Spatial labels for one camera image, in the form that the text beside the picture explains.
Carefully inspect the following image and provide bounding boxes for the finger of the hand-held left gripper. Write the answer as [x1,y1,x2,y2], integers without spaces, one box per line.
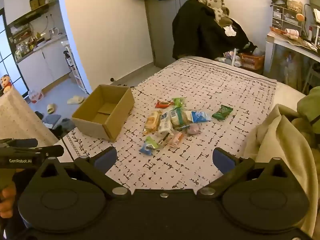
[0,138,38,149]
[14,145,64,158]

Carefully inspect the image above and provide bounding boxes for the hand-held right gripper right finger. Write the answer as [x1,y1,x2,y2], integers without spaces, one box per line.
[196,147,288,201]

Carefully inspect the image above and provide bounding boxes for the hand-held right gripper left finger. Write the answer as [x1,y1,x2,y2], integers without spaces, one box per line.
[37,146,132,201]

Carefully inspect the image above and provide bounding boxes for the pink round snack packet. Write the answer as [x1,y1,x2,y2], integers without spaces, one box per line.
[186,124,202,135]

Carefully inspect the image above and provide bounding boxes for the brown cardboard box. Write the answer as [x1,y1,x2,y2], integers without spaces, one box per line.
[71,84,135,143]

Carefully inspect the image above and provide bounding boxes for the dark green snack packet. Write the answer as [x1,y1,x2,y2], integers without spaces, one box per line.
[212,105,234,121]

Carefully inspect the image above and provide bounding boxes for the blue and white snack packet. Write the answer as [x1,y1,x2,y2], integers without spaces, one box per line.
[191,110,212,123]

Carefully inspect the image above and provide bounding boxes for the orange pink snack packet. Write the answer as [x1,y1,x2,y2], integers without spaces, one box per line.
[166,133,185,148]

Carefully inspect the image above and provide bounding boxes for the bread packet with green band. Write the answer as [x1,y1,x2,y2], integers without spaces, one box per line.
[171,107,193,130]

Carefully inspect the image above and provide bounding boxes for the red chocolate bar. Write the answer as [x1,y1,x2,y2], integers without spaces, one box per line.
[155,100,175,109]

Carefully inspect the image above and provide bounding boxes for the person's left hand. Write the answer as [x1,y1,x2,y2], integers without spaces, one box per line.
[0,187,17,218]

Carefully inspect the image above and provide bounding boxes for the dark clothes on floor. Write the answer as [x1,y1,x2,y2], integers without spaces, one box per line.
[35,111,76,140]

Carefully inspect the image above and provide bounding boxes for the red and white plastic bag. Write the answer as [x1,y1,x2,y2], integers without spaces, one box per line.
[28,89,44,104]

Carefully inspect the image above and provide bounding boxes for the cream blanket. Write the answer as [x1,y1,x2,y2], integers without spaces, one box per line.
[243,104,320,233]

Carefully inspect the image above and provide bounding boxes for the cartoon doll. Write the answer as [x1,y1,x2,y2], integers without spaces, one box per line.
[0,74,14,94]

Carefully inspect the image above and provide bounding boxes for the patterned bed sheet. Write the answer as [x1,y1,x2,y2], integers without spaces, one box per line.
[54,56,278,191]

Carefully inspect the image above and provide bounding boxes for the black framed glass door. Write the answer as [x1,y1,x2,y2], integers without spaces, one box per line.
[0,7,29,98]

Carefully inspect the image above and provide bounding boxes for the white kitchen cabinet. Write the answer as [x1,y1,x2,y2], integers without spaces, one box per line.
[16,40,72,91]

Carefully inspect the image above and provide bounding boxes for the white shelf rack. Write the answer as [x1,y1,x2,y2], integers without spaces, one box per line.
[64,45,87,93]

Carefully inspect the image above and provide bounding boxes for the green cloth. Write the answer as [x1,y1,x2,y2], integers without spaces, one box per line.
[291,86,320,140]

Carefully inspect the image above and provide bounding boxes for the orange plastic basket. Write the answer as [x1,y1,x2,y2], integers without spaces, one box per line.
[237,52,265,70]

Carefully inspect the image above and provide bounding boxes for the white cloth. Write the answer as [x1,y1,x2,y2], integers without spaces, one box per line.
[224,25,237,37]

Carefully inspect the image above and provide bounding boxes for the white desk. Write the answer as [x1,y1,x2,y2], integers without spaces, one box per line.
[265,31,320,81]

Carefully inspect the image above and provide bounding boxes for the black coat pile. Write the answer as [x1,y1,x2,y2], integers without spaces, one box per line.
[172,0,258,61]

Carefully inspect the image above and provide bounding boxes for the grey door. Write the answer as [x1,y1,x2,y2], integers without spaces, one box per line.
[144,0,203,68]

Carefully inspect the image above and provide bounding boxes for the grey drawer organizer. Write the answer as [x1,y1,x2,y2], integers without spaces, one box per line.
[271,4,304,31]

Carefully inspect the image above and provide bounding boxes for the checkered beige scarf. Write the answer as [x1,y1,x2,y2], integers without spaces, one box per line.
[192,0,233,27]

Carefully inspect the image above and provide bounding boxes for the woven straw basket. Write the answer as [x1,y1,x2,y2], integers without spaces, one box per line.
[287,0,304,13]

